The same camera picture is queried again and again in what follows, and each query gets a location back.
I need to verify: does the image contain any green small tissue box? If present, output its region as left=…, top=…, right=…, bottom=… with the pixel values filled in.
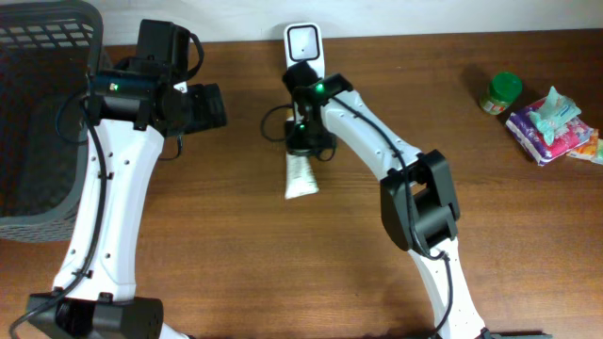
left=591, top=138, right=603, bottom=165

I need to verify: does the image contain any white tube with tan cap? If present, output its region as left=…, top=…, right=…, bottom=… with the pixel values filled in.
left=285, top=153, right=319, bottom=200

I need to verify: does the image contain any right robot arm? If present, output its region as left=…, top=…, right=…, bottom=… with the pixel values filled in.
left=283, top=61, right=487, bottom=338

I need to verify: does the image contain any green lid jar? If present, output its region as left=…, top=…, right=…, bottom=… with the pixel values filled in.
left=480, top=72, right=523, bottom=115

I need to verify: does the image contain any orange small tissue box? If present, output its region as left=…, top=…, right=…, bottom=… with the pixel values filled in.
left=567, top=129, right=598, bottom=160

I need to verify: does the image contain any pink purple tissue pack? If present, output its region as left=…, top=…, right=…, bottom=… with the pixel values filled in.
left=505, top=96, right=595, bottom=169

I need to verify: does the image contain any dark grey plastic basket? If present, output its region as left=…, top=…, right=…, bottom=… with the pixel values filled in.
left=1, top=1, right=110, bottom=243

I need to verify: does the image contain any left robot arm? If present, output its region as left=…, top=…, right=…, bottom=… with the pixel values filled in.
left=20, top=19, right=227, bottom=338

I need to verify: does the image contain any teal wet wipes pack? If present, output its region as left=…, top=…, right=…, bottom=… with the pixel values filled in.
left=529, top=87, right=581, bottom=145

